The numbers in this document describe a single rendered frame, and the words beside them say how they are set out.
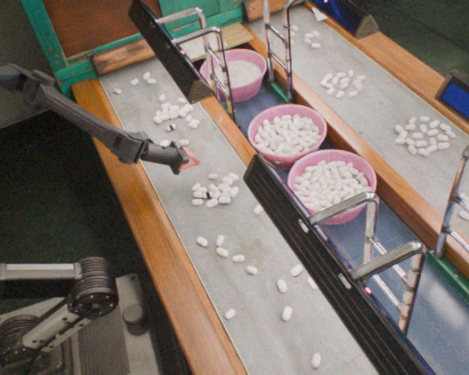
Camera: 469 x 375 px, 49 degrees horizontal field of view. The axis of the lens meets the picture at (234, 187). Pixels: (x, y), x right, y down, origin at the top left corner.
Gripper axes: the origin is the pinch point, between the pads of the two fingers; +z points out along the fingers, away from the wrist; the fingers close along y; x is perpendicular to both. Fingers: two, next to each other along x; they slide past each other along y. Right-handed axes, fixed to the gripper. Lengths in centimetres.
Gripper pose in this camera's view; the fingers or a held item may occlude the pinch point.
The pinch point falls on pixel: (197, 162)
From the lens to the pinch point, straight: 168.2
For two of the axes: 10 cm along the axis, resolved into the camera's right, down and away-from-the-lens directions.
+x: -4.7, 7.8, 4.2
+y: -4.2, -6.2, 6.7
